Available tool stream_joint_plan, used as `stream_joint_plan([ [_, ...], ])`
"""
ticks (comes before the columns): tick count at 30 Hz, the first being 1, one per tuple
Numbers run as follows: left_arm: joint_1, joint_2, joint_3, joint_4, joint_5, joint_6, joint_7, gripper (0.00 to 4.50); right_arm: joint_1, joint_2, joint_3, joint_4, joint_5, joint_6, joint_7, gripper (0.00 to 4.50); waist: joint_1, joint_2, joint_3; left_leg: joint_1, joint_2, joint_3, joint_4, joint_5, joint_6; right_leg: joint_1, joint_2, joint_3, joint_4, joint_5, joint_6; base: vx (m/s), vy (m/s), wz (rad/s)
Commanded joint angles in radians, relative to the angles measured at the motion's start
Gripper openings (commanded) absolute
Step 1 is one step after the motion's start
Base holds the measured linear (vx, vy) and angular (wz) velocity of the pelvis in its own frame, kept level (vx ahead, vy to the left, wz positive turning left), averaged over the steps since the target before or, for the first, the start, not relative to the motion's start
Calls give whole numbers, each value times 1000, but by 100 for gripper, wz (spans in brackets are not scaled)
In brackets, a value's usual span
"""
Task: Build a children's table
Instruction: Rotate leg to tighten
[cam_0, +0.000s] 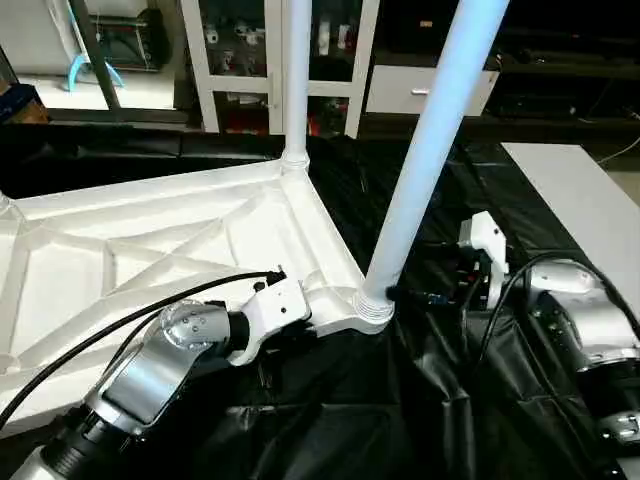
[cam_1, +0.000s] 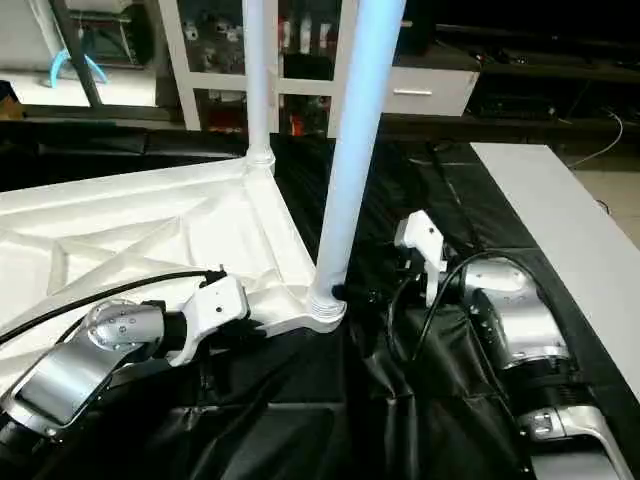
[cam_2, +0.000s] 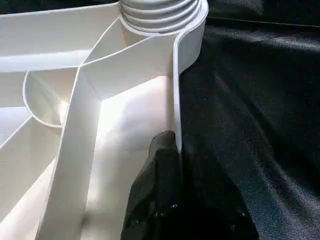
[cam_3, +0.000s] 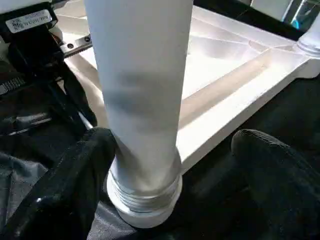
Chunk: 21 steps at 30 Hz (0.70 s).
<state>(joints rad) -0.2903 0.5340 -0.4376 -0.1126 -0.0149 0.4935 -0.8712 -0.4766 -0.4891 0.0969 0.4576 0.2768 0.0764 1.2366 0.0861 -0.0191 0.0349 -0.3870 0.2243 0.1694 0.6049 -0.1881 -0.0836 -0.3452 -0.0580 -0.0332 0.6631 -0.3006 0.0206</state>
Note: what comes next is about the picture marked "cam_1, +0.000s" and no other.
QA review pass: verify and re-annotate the grey metal pole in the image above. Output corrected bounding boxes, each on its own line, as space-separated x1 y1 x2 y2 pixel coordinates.
50 0 106 109

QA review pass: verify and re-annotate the black work mat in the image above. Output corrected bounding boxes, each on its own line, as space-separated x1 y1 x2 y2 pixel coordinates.
0 120 640 480

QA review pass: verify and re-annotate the white sheet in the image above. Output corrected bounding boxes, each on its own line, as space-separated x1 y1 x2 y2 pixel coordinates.
468 142 640 381

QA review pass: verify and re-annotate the light blue hose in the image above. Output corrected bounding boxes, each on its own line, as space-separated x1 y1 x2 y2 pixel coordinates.
48 25 109 91

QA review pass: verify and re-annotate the white glass-door cabinet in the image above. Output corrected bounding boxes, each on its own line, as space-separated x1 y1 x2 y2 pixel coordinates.
158 0 363 136

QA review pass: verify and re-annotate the white low drawer unit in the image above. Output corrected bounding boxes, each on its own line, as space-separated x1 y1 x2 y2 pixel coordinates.
380 62 481 119

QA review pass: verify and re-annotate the white plastic table leg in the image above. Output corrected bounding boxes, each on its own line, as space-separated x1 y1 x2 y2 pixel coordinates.
305 0 409 319
240 0 279 169

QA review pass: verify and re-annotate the white plastic table top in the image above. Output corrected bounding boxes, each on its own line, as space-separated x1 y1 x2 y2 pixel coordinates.
0 155 349 393

